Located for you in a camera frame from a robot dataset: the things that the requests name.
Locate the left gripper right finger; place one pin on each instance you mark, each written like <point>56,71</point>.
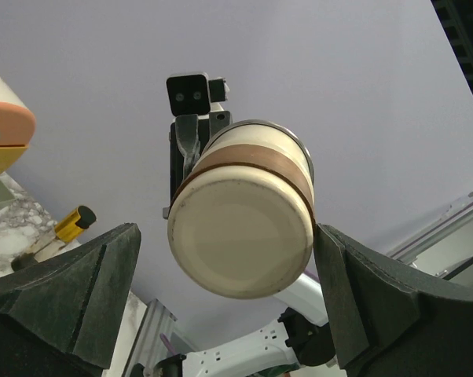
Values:
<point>389,319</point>

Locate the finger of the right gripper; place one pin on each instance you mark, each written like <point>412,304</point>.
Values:
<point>187,132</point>

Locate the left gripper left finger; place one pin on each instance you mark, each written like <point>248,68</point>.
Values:
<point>62,316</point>

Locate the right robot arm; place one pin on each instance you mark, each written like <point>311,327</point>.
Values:
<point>300,336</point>

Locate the white bottle black lid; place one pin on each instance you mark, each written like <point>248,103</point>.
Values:
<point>23,261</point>

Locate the gold spice jar black cap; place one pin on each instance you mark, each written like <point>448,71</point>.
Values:
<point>72,226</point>

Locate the round drawer organizer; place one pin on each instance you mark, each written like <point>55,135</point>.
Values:
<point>17,127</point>

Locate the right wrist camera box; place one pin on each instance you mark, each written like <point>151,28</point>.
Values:
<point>195,93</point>

